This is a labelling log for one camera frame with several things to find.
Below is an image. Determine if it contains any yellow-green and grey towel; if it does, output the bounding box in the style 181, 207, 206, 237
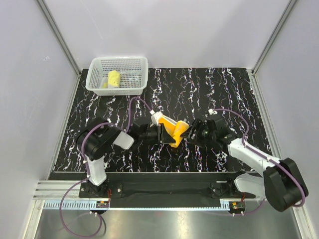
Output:
100, 70, 121, 89

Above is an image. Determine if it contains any white plastic mesh basket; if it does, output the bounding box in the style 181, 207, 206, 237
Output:
86, 56, 149, 96

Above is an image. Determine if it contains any aluminium frame post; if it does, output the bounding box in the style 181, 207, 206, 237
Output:
251, 0, 299, 76
35, 0, 82, 76

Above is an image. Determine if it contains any orange connector box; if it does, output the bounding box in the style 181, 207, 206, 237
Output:
230, 201, 246, 211
96, 201, 110, 210

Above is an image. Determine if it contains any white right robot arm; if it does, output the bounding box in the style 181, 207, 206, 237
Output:
181, 116, 309, 212

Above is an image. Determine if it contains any left aluminium frame post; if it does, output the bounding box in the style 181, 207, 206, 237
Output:
35, 0, 82, 76

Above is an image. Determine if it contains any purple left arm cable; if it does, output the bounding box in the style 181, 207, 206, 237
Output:
58, 96, 154, 236

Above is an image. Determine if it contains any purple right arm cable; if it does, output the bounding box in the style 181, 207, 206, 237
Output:
208, 108, 307, 217

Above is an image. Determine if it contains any orange and grey towel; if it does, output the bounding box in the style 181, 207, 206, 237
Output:
159, 116, 189, 148

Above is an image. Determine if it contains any left orange connector box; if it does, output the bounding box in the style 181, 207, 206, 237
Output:
96, 201, 110, 210

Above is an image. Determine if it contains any right orange connector box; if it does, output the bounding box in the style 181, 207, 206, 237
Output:
230, 201, 246, 211

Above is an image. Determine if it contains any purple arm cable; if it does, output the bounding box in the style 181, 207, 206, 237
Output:
208, 108, 307, 217
58, 96, 154, 236

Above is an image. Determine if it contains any slotted cable duct rail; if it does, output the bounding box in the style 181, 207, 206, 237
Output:
44, 200, 231, 211

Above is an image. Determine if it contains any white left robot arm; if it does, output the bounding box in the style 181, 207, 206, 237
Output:
76, 119, 175, 197

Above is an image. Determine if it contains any right aluminium frame post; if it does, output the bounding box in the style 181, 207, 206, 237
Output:
251, 0, 299, 76

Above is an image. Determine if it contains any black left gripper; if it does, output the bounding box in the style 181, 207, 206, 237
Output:
139, 123, 175, 144

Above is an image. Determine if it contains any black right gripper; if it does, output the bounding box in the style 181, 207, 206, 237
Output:
180, 118, 216, 148

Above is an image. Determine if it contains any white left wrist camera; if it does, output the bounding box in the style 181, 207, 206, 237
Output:
151, 111, 163, 126

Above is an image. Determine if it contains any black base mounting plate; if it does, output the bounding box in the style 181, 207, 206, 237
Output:
79, 172, 254, 205

